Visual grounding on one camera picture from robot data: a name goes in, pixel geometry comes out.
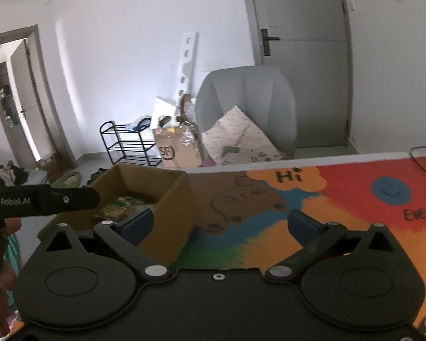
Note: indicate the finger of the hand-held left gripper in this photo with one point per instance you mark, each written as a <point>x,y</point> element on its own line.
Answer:
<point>78,198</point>

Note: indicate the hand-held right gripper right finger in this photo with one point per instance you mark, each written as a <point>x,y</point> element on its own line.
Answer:
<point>303,225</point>

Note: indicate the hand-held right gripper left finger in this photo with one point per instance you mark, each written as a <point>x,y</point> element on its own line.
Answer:
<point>138,225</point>

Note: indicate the green snack packet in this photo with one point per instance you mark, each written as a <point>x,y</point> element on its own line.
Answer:
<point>120,204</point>

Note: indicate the person's left hand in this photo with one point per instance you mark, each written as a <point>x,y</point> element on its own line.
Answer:
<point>3,291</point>

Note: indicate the green floor basket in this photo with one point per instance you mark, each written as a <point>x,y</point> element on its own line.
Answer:
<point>67,179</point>

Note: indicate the pile of clothes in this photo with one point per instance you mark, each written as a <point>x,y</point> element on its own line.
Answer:
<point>10,174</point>

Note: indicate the colourful printed table mat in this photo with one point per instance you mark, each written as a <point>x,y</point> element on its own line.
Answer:
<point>269,241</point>

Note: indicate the printed cushion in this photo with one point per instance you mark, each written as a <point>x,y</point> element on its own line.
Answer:
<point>259,154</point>

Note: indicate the brown logo cardboard box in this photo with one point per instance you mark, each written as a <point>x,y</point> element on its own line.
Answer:
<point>177,149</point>

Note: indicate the blue item on rack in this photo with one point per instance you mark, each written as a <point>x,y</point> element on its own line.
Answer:
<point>140,124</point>

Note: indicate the dotted white pillow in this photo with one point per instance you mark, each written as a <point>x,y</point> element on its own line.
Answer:
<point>234,131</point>

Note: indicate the white paper bag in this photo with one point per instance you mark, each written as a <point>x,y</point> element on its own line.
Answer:
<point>165,108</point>

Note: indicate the grey armchair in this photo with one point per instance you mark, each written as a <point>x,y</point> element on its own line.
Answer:
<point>248,99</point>

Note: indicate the grey door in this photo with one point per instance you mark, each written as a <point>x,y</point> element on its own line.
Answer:
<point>301,78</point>

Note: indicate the white board with holes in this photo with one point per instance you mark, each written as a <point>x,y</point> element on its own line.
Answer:
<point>186,67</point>

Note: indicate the grey doorway frame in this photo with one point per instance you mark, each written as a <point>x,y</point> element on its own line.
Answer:
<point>39,96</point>

